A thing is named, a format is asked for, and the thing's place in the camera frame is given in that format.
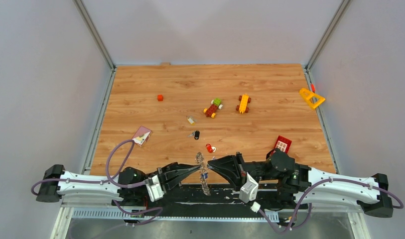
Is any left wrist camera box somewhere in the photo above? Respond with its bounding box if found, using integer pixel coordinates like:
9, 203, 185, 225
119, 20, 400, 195
145, 175, 165, 202

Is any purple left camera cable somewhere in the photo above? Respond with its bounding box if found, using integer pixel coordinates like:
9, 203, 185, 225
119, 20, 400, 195
31, 139, 163, 228

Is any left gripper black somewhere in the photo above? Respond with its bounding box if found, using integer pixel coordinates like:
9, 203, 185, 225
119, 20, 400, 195
146, 161, 202, 194

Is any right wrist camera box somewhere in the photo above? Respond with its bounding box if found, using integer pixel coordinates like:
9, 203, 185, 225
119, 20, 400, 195
239, 172, 261, 213

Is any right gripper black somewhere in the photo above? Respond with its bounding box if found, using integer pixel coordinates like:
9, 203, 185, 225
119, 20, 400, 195
207, 152, 279, 192

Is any red playing card deck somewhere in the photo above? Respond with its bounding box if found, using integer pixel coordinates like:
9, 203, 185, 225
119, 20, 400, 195
132, 125, 152, 146

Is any key with black fob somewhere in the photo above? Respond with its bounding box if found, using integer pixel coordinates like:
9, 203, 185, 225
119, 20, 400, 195
188, 130, 200, 140

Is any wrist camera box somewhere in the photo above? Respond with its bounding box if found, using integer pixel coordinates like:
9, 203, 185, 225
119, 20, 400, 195
239, 172, 261, 213
145, 175, 165, 202

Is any yellow triangular brick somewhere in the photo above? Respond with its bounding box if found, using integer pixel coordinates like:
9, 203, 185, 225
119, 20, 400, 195
299, 88, 326, 110

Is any yellow brown toy brick car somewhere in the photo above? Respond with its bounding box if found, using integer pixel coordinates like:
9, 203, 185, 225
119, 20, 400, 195
236, 94, 252, 114

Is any red yellow toy brick car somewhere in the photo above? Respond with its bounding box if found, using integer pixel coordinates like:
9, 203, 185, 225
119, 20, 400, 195
203, 98, 223, 119

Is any red key tag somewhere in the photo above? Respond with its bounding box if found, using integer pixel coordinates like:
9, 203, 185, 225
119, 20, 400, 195
206, 143, 217, 153

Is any red window brick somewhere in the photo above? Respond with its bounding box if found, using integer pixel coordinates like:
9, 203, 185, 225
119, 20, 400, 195
274, 135, 292, 153

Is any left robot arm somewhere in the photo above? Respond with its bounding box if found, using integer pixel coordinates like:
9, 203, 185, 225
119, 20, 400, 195
31, 162, 200, 206

